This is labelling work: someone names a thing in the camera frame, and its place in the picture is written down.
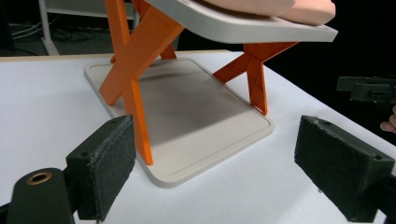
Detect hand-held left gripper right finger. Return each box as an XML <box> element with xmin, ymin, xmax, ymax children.
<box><xmin>294</xmin><ymin>115</ymin><xmax>396</xmax><ymax>223</ymax></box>

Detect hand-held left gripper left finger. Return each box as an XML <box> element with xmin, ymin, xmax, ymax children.
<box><xmin>65</xmin><ymin>114</ymin><xmax>137</xmax><ymax>222</ymax></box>

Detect white shoe rack orange legs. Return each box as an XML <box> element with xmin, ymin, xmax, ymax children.
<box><xmin>83</xmin><ymin>0</ymin><xmax>339</xmax><ymax>189</ymax></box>

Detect white table cover sheet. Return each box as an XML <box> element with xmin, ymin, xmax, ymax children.
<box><xmin>0</xmin><ymin>50</ymin><xmax>396</xmax><ymax>224</ymax></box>

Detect white metal stand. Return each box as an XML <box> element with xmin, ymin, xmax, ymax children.
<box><xmin>36</xmin><ymin>0</ymin><xmax>140</xmax><ymax>57</ymax></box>

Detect black cable under stand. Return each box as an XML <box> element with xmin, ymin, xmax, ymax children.
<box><xmin>49</xmin><ymin>27</ymin><xmax>97</xmax><ymax>44</ymax></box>

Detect white floor cable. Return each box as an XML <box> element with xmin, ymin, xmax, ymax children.
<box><xmin>10</xmin><ymin>21</ymin><xmax>45</xmax><ymax>40</ymax></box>

